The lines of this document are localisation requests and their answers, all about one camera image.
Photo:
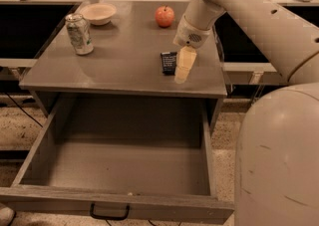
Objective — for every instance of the silver soda can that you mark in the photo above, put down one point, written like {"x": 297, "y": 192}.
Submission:
{"x": 78, "y": 30}

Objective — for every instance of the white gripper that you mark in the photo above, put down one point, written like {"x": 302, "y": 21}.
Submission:
{"x": 189, "y": 36}

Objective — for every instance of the white bowl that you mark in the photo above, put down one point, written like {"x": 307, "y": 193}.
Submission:
{"x": 99, "y": 13}

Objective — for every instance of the white shoe tip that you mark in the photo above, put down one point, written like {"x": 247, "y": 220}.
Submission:
{"x": 6, "y": 215}

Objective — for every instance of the black drawer handle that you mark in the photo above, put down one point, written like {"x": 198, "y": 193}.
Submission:
{"x": 101, "y": 213}

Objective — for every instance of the grey cabinet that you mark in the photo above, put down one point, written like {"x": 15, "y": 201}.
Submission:
{"x": 120, "y": 87}

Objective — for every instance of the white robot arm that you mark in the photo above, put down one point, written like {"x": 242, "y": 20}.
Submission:
{"x": 277, "y": 152}

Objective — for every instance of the dark blue rxbar wrapper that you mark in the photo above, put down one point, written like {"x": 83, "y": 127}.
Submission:
{"x": 168, "y": 62}

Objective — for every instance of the red apple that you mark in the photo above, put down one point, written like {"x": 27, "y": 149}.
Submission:
{"x": 164, "y": 16}

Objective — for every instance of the open grey top drawer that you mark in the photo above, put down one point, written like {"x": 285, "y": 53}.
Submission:
{"x": 161, "y": 176}

